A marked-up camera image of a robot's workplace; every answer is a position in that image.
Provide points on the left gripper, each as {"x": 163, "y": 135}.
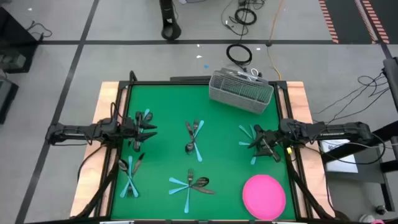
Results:
{"x": 137, "y": 130}

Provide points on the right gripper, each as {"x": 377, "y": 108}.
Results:
{"x": 276, "y": 140}

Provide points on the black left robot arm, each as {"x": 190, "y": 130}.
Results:
{"x": 77, "y": 130}

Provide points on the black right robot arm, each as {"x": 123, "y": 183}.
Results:
{"x": 342, "y": 132}

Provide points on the pink round plate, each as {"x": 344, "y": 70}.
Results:
{"x": 264, "y": 197}

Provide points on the black metal beam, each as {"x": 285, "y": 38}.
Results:
{"x": 357, "y": 145}

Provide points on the black caster wheel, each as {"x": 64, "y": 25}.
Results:
{"x": 381, "y": 210}

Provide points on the pink object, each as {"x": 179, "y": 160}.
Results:
{"x": 377, "y": 222}

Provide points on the black case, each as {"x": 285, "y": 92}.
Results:
{"x": 6, "y": 99}

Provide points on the grey equipment box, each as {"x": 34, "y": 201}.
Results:
{"x": 12, "y": 60}

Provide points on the black cabinet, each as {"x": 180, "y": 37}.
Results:
{"x": 15, "y": 34}

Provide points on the black aluminium table frame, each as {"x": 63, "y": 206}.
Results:
{"x": 155, "y": 83}

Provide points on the black pedestal stand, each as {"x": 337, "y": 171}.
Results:
{"x": 170, "y": 31}

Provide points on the black equipment post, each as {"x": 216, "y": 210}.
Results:
{"x": 392, "y": 81}

